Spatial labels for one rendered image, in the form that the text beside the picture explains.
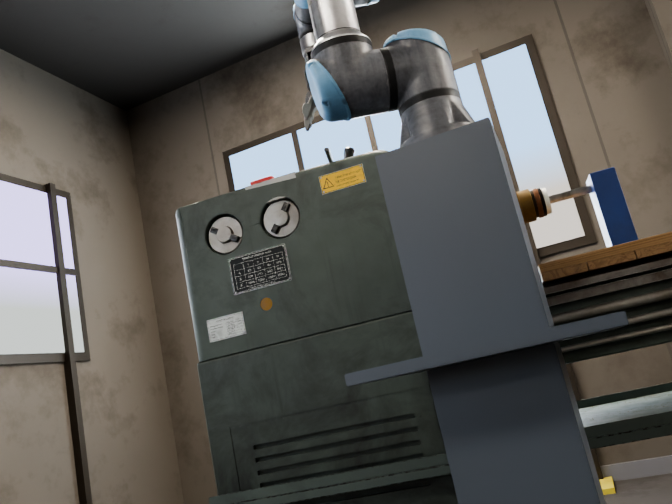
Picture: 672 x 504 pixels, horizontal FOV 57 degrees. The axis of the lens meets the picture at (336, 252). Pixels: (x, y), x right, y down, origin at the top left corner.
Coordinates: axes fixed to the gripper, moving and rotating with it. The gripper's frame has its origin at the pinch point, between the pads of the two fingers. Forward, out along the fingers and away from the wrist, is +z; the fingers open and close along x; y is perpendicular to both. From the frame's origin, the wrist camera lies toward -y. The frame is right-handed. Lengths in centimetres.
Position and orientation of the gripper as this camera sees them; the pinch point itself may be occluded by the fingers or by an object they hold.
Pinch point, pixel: (334, 124)
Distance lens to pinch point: 167.1
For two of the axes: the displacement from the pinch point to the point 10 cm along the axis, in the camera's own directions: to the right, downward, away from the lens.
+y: -2.7, -1.6, -9.5
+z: 2.1, 9.5, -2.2
